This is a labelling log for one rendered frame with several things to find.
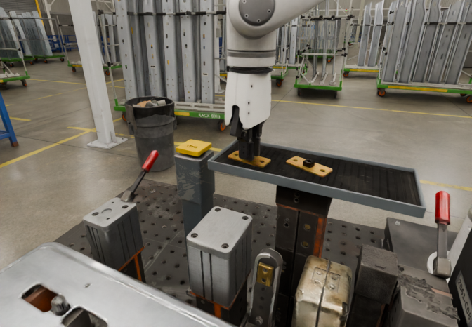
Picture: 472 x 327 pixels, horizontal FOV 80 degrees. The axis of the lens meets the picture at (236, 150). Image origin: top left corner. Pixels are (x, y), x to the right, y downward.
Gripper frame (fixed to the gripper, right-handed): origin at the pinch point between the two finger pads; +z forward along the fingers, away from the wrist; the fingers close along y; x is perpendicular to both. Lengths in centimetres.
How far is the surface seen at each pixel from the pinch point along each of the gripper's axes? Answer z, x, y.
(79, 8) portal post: -41, -298, -144
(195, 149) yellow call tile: 2.6, -12.6, 1.9
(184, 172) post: 8.2, -14.7, 3.9
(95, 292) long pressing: 18.6, -12.1, 29.4
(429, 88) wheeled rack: 91, 44, -653
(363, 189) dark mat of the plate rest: 2.6, 21.7, -0.5
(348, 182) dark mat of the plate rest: 2.6, 19.0, -1.5
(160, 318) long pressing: 18.6, 0.4, 26.7
